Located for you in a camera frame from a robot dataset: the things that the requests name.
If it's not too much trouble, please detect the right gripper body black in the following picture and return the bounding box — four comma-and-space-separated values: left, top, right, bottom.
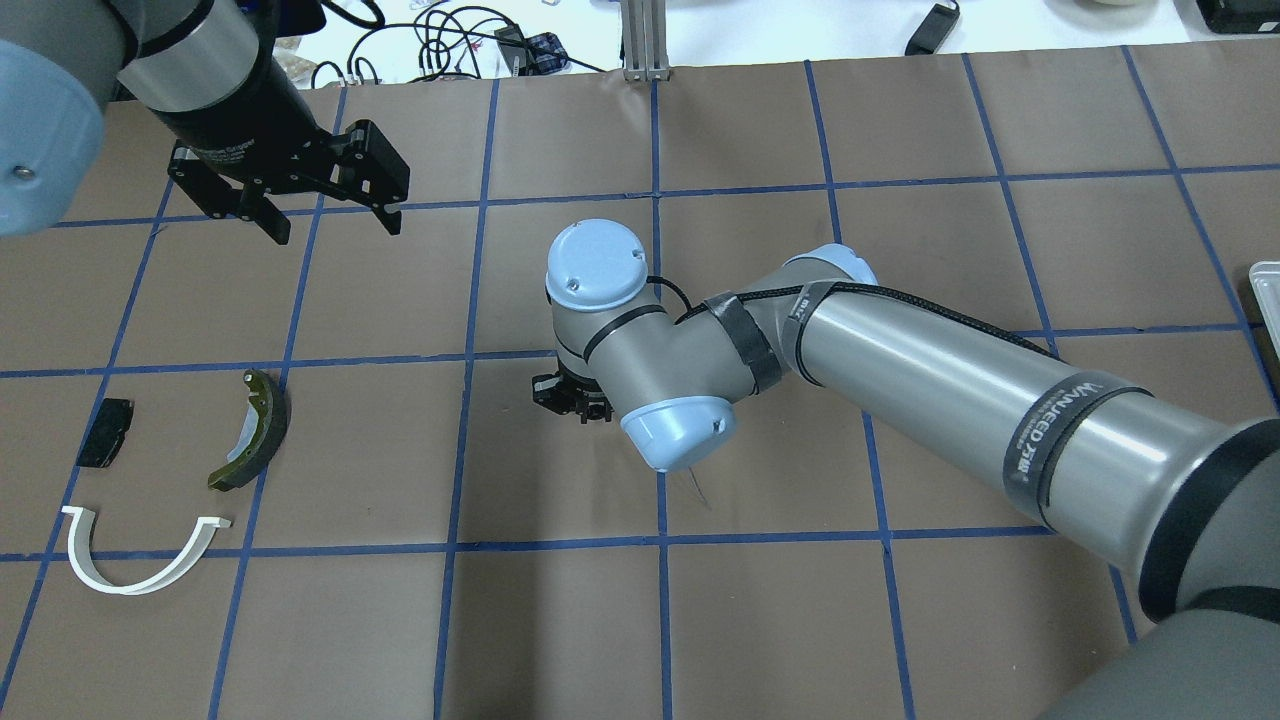
531, 370, 613, 424

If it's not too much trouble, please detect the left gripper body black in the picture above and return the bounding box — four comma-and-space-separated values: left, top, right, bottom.
166, 119, 411, 217

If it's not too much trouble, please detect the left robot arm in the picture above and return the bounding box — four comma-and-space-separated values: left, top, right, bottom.
1, 1, 411, 245

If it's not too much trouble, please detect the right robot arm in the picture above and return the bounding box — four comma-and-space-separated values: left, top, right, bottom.
532, 219, 1279, 719

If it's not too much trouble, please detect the ribbed metal tray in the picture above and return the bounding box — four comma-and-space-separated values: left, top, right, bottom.
1248, 260, 1280, 356

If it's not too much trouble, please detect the dark brake shoe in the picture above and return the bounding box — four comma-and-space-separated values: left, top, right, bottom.
207, 368, 291, 492

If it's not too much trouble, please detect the black brake pad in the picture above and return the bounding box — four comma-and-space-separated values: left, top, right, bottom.
76, 397, 134, 469

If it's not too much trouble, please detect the white curved plastic part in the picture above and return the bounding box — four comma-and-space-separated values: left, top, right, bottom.
60, 505, 233, 597

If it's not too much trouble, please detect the black power adapter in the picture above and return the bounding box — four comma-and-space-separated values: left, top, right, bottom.
902, 1, 961, 56

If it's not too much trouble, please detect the aluminium frame post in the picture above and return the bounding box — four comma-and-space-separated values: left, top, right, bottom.
620, 0, 671, 82

